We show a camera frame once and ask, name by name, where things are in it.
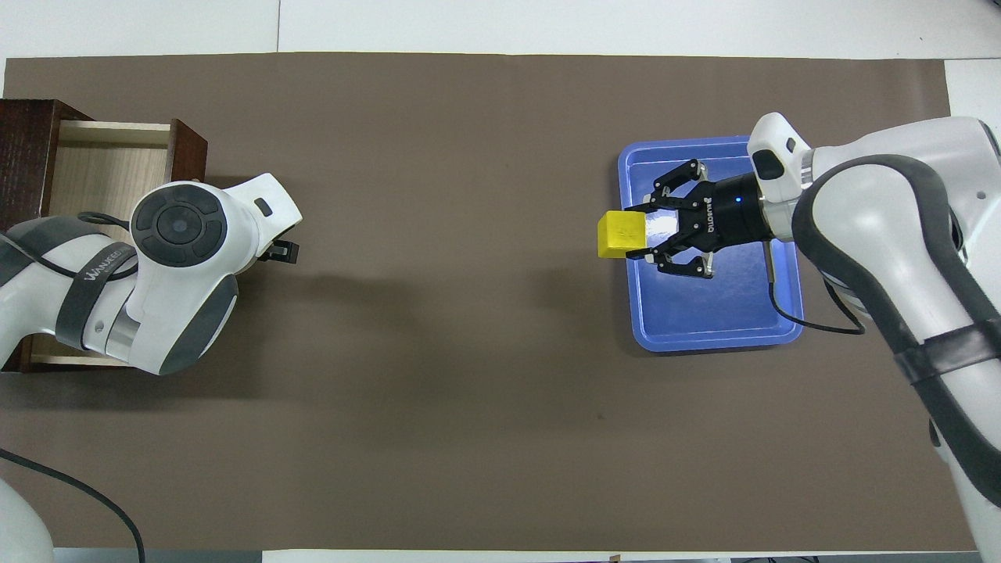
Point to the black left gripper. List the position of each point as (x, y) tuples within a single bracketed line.
[(283, 252)]

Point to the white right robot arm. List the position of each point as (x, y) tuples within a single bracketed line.
[(938, 156)]

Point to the brown paper table mat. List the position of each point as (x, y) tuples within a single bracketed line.
[(469, 391)]

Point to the yellow cube block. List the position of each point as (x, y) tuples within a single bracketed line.
[(622, 234)]

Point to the wooden drawer with light interior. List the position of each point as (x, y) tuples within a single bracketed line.
[(102, 172)]

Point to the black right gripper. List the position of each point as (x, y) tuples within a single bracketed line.
[(723, 217)]

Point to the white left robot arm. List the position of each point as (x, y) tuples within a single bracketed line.
[(188, 297)]

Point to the blue plastic tray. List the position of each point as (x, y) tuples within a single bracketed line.
[(704, 313)]

